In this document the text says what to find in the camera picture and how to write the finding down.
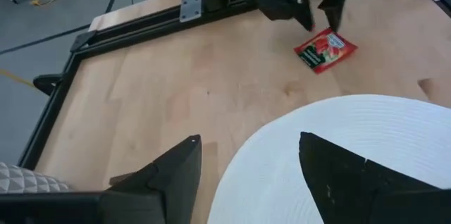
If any white triangle-patterned plant pot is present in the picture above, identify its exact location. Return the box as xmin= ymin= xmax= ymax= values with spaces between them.
xmin=0 ymin=161 xmax=70 ymax=195

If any white round woven placemat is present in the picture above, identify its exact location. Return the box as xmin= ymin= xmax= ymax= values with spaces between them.
xmin=206 ymin=93 xmax=451 ymax=224

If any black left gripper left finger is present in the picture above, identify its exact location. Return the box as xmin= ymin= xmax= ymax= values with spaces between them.
xmin=105 ymin=134 xmax=203 ymax=224

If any red tea packet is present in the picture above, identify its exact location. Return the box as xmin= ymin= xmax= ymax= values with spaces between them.
xmin=293 ymin=27 xmax=359 ymax=75

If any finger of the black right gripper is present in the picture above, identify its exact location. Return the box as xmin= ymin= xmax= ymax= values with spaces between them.
xmin=319 ymin=0 xmax=345 ymax=33
xmin=294 ymin=0 xmax=316 ymax=32

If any yellow cable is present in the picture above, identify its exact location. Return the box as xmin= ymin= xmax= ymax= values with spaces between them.
xmin=0 ymin=68 xmax=37 ymax=90

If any silver metal corner bracket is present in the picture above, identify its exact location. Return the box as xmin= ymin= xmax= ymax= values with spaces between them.
xmin=178 ymin=0 xmax=203 ymax=24

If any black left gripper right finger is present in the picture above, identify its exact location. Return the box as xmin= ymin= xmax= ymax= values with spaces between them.
xmin=299 ymin=131 xmax=440 ymax=224

